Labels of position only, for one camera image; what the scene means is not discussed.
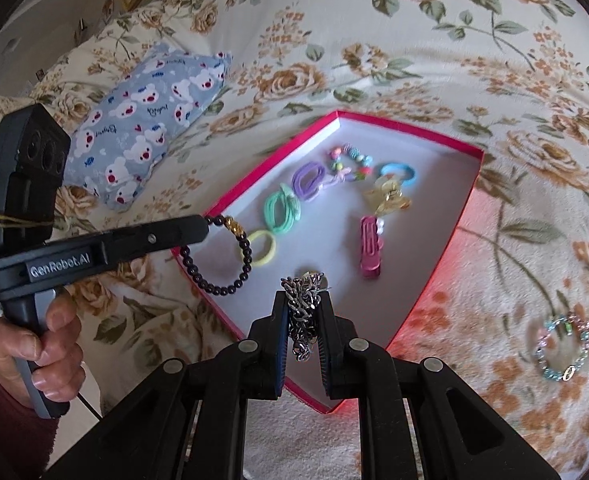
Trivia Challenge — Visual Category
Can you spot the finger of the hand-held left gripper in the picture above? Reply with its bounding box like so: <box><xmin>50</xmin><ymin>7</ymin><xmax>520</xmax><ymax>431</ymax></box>
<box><xmin>89</xmin><ymin>214</ymin><xmax>210</xmax><ymax>273</ymax></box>

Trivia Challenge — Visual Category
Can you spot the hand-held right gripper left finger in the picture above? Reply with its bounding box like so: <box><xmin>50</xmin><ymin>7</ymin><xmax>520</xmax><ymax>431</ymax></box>
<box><xmin>42</xmin><ymin>290</ymin><xmax>290</xmax><ymax>480</ymax></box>

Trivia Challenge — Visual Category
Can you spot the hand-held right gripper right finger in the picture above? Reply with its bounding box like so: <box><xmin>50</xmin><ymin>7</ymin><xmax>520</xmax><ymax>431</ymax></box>
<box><xmin>317</xmin><ymin>292</ymin><xmax>550</xmax><ymax>480</ymax></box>

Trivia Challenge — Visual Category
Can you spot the silver chain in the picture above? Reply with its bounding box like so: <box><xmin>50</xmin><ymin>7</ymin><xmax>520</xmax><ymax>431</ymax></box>
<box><xmin>280</xmin><ymin>271</ymin><xmax>331</xmax><ymax>363</ymax></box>

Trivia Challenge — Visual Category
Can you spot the black beaded bracelet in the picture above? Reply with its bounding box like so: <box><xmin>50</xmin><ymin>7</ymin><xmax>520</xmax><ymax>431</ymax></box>
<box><xmin>179</xmin><ymin>215</ymin><xmax>253</xmax><ymax>297</ymax></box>

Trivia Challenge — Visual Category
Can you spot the yellow hair tie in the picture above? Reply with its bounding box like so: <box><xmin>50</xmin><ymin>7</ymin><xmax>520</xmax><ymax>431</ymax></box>
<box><xmin>247</xmin><ymin>229</ymin><xmax>276</xmax><ymax>267</ymax></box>

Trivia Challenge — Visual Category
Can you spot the pink hair clip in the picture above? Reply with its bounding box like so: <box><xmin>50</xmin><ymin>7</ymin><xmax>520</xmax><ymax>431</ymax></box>
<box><xmin>359</xmin><ymin>215</ymin><xmax>386</xmax><ymax>281</ymax></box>

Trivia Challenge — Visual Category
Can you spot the green hair tie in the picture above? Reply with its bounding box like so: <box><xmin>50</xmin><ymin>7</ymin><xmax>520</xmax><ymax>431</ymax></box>
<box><xmin>263</xmin><ymin>182</ymin><xmax>304</xmax><ymax>234</ymax></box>

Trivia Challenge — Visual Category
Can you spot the purple hair tie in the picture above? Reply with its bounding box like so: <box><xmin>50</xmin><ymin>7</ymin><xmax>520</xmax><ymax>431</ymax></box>
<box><xmin>292</xmin><ymin>159</ymin><xmax>350</xmax><ymax>204</ymax></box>

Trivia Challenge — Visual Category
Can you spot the yellow hair claw clip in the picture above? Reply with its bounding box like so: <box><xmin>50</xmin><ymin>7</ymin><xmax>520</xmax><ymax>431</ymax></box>
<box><xmin>365</xmin><ymin>180</ymin><xmax>411</xmax><ymax>216</ymax></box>

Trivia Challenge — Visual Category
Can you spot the red cardboard box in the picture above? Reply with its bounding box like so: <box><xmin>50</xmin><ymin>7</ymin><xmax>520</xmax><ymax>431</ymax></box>
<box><xmin>171</xmin><ymin>109</ymin><xmax>486</xmax><ymax>415</ymax></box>

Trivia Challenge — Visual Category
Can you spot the person's left forearm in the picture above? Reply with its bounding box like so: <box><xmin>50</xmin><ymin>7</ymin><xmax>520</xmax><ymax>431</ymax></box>
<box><xmin>0</xmin><ymin>350</ymin><xmax>60</xmax><ymax>480</ymax></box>

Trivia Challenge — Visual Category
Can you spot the person's left hand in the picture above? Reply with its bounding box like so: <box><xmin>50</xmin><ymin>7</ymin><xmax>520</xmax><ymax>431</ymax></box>
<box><xmin>0</xmin><ymin>290</ymin><xmax>86</xmax><ymax>402</ymax></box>

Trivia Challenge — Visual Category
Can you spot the yellow rubber band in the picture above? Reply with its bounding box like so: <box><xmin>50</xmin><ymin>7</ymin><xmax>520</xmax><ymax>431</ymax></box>
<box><xmin>0</xmin><ymin>214</ymin><xmax>55</xmax><ymax>228</ymax></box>

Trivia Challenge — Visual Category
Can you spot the blue bear-print pillow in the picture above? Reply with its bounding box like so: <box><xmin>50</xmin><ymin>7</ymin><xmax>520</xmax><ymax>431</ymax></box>
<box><xmin>64</xmin><ymin>42</ymin><xmax>232</xmax><ymax>213</ymax></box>

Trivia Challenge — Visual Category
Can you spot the floral blanket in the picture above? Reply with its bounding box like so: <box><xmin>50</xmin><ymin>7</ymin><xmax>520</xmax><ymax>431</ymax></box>
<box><xmin>0</xmin><ymin>0</ymin><xmax>589</xmax><ymax>480</ymax></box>

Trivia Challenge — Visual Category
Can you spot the black cable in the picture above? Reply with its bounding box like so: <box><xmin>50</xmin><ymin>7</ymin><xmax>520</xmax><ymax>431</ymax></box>
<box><xmin>76</xmin><ymin>394</ymin><xmax>101</xmax><ymax>419</ymax></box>

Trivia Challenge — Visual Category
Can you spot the blue hair tie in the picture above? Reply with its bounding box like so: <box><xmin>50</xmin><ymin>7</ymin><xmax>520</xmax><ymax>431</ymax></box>
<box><xmin>379</xmin><ymin>161</ymin><xmax>418</xmax><ymax>192</ymax></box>

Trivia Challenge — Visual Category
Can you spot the colourful beaded bracelet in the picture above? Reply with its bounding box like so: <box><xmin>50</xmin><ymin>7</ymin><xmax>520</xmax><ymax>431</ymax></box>
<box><xmin>327</xmin><ymin>144</ymin><xmax>375</xmax><ymax>183</ymax></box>

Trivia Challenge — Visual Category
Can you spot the pastel chain bracelet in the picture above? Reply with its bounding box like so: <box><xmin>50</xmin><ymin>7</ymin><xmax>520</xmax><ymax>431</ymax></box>
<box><xmin>535</xmin><ymin>314</ymin><xmax>589</xmax><ymax>382</ymax></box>

